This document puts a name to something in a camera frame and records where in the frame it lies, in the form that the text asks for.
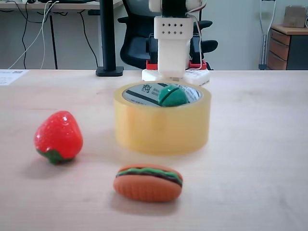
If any red toy strawberry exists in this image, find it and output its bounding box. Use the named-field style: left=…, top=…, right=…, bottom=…
left=33, top=110, right=84, bottom=165

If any wooden drawer cabinet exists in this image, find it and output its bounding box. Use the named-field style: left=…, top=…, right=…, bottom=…
left=267, top=23, right=308, bottom=71

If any green toy cucumber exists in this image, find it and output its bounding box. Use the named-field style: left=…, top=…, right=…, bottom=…
left=157, top=85, right=189, bottom=107

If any white printed paper sheet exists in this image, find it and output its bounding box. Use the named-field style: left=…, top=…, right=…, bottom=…
left=0, top=69, right=29, bottom=87

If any white cable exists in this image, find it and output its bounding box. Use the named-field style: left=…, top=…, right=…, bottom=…
left=8, top=0, right=60, bottom=70

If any grey metal crutch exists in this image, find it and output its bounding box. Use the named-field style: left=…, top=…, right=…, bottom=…
left=258, top=0, right=277, bottom=70

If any yellow packing tape roll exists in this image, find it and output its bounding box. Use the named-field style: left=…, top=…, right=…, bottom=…
left=113, top=81, right=212, bottom=156

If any black cable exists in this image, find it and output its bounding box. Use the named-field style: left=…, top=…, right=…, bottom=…
left=78, top=11, right=100, bottom=69
left=14, top=9, right=31, bottom=70

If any white background desk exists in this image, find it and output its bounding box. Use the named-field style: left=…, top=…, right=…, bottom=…
left=0, top=1, right=123, bottom=70

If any white perforated base plate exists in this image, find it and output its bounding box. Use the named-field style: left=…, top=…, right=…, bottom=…
left=141, top=68, right=210, bottom=87

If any toy hamburger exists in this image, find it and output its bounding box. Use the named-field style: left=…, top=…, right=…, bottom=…
left=113, top=163, right=183, bottom=203

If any brown cardboard box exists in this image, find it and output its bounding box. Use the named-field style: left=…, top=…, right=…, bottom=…
left=282, top=5, right=308, bottom=28

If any black table clamp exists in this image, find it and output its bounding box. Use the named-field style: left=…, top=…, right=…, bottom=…
left=189, top=36, right=202, bottom=65
left=147, top=33, right=159, bottom=62

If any black monitor stand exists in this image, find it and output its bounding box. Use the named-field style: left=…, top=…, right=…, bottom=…
left=95, top=0, right=125, bottom=77

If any black office chair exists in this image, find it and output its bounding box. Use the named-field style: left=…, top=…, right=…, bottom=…
left=117, top=0, right=219, bottom=71

